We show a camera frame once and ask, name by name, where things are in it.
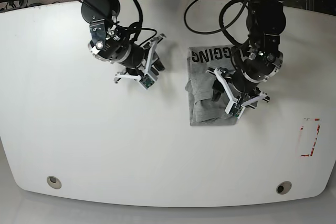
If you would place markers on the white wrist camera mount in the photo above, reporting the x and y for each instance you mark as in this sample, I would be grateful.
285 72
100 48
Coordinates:
238 100
137 63

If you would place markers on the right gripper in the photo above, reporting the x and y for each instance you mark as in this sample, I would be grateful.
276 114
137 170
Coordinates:
156 65

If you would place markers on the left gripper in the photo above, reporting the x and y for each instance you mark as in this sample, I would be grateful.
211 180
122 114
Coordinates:
219 93

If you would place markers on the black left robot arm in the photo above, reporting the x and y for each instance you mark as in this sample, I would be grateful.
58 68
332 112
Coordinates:
258 58

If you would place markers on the red tape rectangle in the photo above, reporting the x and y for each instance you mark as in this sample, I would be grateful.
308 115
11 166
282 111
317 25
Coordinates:
308 136

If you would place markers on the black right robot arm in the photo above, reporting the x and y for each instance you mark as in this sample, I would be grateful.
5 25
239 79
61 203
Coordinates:
114 43

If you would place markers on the right table cable grommet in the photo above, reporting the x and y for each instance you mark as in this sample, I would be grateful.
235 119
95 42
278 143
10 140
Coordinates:
284 188

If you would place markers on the grey T-shirt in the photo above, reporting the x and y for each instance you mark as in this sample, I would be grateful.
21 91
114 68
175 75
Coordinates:
204 111

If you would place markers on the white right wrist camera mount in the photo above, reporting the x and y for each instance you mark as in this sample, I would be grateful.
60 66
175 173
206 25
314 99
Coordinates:
137 63

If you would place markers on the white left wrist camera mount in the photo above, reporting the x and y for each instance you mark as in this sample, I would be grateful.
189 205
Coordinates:
238 100

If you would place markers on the left table cable grommet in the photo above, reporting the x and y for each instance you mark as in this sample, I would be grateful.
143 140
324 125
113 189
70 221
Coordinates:
54 182

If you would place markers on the table cable grommet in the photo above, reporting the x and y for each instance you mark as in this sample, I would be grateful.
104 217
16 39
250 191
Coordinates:
54 182
284 188

